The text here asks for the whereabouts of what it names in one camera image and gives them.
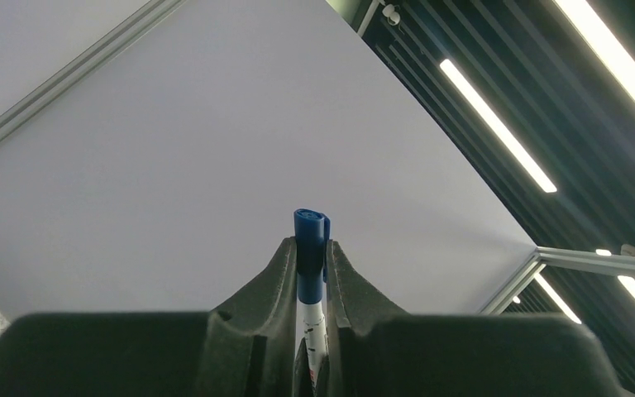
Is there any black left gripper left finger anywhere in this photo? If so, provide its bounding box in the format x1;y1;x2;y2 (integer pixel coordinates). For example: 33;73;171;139
0;238;297;396

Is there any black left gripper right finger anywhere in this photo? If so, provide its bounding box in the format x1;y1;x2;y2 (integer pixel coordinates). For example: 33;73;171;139
325;242;623;396

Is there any blue capped whiteboard marker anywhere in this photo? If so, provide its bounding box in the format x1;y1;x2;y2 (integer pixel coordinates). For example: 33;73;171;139
298;300;328;396

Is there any blue marker cap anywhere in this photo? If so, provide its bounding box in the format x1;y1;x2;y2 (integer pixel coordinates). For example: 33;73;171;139
294;208;331;304

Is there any ceiling light strip near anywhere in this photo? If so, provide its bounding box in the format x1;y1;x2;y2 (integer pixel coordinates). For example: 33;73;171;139
439;59;558;194

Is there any ceiling light strip far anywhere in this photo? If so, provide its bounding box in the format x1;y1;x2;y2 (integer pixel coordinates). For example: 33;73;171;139
553;0;635;102

